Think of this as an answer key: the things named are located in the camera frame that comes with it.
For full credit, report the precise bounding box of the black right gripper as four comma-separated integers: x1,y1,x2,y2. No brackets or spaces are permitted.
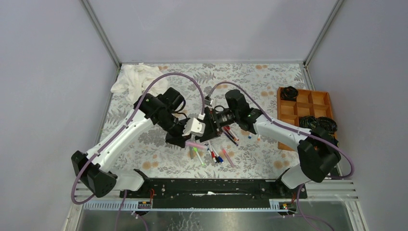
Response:
195,107,239,143

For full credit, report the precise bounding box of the pink highlighter pen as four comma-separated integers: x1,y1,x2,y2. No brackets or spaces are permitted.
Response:
185,141,208,150

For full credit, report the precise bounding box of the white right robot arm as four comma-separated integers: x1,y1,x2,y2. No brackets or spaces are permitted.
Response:
197,90,341,198

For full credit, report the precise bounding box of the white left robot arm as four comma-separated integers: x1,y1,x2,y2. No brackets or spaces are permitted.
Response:
71,88,191,198

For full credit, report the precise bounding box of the dark blue pen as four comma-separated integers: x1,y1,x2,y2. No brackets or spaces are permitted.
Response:
223,131,239,146

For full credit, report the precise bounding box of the grey pen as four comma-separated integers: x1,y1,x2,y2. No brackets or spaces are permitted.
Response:
189,147,194,159

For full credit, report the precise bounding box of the pink thin pen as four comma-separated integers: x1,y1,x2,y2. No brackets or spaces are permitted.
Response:
222,148,235,168

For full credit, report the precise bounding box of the floral table mat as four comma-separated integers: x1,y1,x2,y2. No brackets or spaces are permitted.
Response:
114,64,305,179

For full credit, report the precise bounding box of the red capped marker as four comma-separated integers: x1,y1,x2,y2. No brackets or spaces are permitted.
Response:
208,141,217,163

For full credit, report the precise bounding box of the green capped marker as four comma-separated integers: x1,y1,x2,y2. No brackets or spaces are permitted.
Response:
193,147,205,166

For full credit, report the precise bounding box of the blue capped marker lower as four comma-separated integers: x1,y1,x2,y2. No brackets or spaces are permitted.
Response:
206,144,223,163

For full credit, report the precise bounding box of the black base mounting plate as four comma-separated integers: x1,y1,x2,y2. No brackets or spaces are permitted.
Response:
120,178,307,209

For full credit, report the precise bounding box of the white crumpled cloth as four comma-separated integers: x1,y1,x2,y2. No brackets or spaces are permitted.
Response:
111,63,163,104

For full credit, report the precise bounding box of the wooden compartment tray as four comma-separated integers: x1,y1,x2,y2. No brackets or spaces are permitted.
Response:
277,87,339,145

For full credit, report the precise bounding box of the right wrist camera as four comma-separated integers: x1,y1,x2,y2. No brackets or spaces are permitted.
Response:
204,96,214,107

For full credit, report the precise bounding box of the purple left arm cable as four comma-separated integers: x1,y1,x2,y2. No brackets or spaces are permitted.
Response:
70,72,206,231

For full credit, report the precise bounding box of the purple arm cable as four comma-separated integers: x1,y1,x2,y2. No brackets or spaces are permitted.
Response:
70,72,206,231
207,81,355,231

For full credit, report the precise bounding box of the black coiled cable top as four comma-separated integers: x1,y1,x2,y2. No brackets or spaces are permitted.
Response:
280,86,300,102

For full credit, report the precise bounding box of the black coiled cable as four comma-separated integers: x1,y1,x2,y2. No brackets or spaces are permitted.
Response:
299,115,318,129
316,116,339,134
280,86,300,102

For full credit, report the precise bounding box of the black coiled cable middle left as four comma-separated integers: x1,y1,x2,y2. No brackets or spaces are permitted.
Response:
299,115,318,129

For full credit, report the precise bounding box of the black coiled cable middle right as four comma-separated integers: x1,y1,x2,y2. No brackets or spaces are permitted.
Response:
316,116,339,134

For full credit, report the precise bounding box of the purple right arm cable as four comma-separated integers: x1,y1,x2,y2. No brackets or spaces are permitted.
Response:
207,81,355,231

